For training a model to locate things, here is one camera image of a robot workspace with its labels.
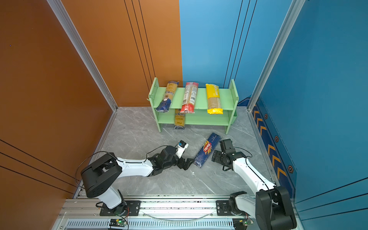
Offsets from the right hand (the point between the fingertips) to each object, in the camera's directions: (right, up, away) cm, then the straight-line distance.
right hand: (217, 158), depth 87 cm
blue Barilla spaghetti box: (-6, +4, +4) cm, 8 cm away
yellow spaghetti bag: (-3, +32, -8) cm, 33 cm away
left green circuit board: (-54, -28, -16) cm, 63 cm away
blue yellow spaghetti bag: (-31, +32, -8) cm, 46 cm away
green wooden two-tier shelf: (+7, +38, +2) cm, 39 cm away
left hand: (-17, +2, -2) cm, 17 cm away
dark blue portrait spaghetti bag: (-24, +24, +4) cm, 34 cm away
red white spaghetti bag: (-17, +37, -5) cm, 41 cm away
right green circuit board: (+8, -28, -17) cm, 34 cm away
